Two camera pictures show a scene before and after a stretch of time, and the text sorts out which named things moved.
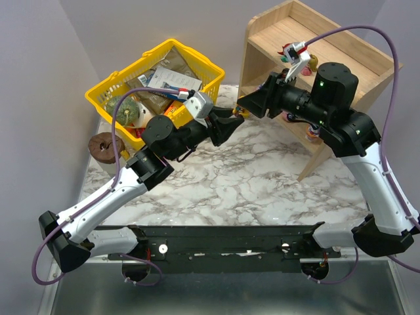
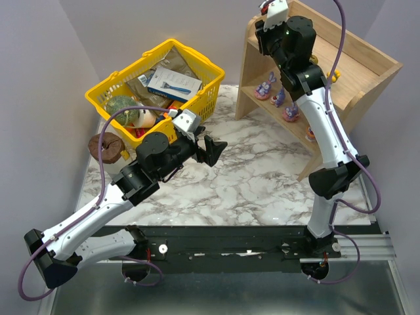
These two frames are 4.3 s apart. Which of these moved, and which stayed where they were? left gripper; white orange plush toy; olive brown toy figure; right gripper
Moved: right gripper; left gripper
Stayed: olive brown toy figure; white orange plush toy
